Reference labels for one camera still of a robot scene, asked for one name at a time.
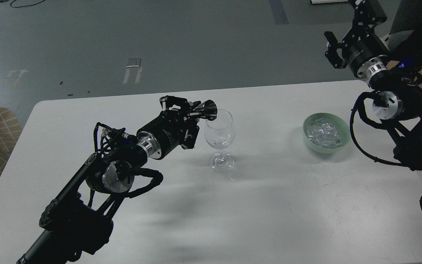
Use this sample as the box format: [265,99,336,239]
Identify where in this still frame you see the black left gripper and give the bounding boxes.
[136,96,201,160]

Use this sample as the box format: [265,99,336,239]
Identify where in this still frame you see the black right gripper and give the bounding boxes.
[324,0,389,78]

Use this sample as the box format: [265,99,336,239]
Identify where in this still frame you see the steel cocktail jigger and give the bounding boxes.
[186,100,218,121]

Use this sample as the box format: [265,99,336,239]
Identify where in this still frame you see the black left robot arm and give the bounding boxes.
[17,96,218,264]

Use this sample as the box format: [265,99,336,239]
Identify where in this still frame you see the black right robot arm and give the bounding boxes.
[324,0,422,211]

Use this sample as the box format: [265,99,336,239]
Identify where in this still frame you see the clear wine glass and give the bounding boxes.
[205,109,236,172]

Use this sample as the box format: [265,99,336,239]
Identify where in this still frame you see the clear ice cubes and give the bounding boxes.
[305,119,345,149]

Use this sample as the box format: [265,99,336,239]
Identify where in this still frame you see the grey office chair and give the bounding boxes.
[388,0,422,45]

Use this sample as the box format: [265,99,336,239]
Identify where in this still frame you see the green bowl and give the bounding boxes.
[303,113,351,154]

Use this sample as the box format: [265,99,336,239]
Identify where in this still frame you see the black floor cable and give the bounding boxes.
[0,0,47,15]

